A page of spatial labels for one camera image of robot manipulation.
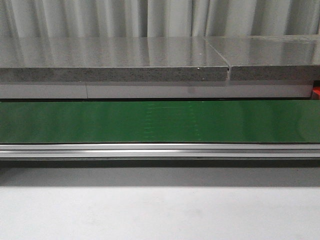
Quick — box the white cabinet front panel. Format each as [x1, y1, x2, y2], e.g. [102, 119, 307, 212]
[0, 80, 314, 99]

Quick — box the green conveyor belt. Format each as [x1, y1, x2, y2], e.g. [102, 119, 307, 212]
[0, 100, 320, 144]

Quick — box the grey speckled right countertop slab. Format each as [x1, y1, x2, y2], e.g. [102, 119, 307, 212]
[205, 35, 320, 82]

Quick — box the grey speckled countertop slab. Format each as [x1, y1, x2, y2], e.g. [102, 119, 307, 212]
[205, 35, 320, 82]
[0, 37, 228, 83]

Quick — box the grey speckled left countertop slab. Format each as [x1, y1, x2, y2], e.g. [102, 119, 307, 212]
[0, 37, 228, 83]

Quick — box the red plastic tray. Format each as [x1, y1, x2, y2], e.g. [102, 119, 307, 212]
[311, 86, 320, 100]

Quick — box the grey pleated curtain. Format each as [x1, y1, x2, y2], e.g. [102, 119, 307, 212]
[0, 0, 320, 38]

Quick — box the aluminium conveyor frame rail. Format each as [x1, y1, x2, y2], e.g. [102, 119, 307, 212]
[0, 143, 320, 159]

